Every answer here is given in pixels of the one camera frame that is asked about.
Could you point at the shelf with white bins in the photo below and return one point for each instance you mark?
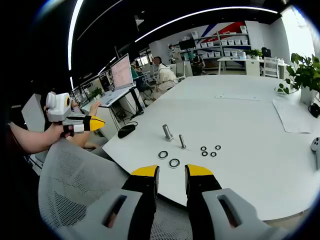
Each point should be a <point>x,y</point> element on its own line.
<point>225,42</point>

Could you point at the clear glass dish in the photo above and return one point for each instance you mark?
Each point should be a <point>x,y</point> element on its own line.
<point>280,92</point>

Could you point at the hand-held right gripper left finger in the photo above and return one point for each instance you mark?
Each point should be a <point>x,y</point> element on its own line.
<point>140,200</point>

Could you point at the white background desk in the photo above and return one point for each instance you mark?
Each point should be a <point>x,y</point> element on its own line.
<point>250,65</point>

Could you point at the large green potted plant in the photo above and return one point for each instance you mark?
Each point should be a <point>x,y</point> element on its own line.
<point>305,72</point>

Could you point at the small green potted plant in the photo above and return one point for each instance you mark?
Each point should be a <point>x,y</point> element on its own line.
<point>255,53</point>

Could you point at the black background monitor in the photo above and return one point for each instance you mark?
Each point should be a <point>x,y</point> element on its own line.
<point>186,45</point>
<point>266,52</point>

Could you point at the black computer mouse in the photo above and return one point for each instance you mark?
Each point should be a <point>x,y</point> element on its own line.
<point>126,131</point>

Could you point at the small threaded steel stud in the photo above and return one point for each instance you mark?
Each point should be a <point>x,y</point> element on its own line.
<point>181,141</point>

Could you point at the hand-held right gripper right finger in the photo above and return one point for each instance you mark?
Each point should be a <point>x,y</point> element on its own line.
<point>202,197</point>

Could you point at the person's left hand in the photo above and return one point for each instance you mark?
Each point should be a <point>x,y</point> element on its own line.
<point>57,131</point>

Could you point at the white standing desk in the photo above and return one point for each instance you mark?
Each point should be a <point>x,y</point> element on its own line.
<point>112,97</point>

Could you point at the large threaded steel stud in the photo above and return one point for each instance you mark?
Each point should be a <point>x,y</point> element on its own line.
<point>167,131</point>

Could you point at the white paper sheet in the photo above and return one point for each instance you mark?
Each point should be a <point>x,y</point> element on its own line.
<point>292,117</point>

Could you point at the white game controller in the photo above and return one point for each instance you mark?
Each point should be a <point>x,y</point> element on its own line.
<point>315,145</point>

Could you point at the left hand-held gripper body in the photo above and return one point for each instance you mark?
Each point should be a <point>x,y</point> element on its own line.
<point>58,110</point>

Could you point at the large steel washer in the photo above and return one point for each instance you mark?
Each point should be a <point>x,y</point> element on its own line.
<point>170,163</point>
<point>160,155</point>

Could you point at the white slatted chair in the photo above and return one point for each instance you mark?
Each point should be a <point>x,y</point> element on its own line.
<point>270,67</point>

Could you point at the grey mesh office chair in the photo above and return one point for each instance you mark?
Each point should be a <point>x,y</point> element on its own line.
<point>75,175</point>

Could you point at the long ceiling light strip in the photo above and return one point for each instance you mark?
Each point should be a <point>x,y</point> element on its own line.
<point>73,32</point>
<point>200,13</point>

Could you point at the computer monitor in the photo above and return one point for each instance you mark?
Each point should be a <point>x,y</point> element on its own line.
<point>121,73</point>

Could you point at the green desk plant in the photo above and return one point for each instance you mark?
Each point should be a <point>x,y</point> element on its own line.
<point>96,93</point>

